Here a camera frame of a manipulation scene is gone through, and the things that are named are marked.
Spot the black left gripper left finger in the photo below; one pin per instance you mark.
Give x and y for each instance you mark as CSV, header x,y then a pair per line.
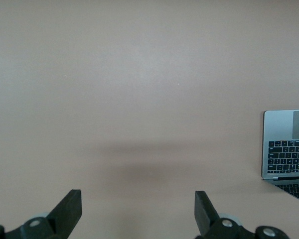
x,y
67,211

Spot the silver grey laptop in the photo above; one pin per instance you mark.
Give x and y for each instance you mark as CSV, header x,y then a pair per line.
x,y
279,129

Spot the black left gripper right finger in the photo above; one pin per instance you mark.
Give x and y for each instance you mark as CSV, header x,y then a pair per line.
x,y
204,214

